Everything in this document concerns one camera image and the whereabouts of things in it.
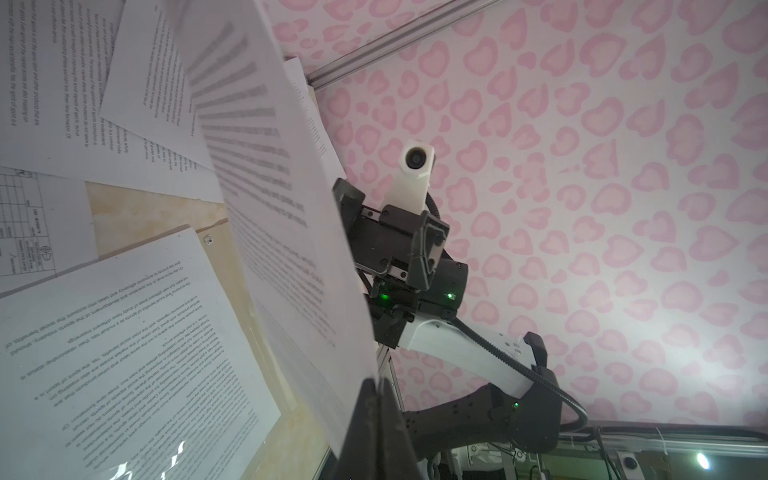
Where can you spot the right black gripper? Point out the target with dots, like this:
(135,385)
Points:
(413,277)

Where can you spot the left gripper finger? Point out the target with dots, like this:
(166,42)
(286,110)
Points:
(377,445)

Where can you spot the beige paper folder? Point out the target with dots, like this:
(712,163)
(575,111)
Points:
(296,447)

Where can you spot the large text sheet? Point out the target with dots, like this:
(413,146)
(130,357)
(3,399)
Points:
(134,367)

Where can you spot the diagram sheet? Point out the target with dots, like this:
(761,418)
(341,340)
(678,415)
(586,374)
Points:
(47,228)

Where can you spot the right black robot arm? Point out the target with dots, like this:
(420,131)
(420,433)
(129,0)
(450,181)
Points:
(517,401)

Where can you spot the text sheet back overlapping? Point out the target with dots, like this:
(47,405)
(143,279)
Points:
(146,92)

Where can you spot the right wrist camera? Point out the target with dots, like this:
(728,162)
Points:
(410,184)

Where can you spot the right corner aluminium post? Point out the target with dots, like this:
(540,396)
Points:
(397,40)

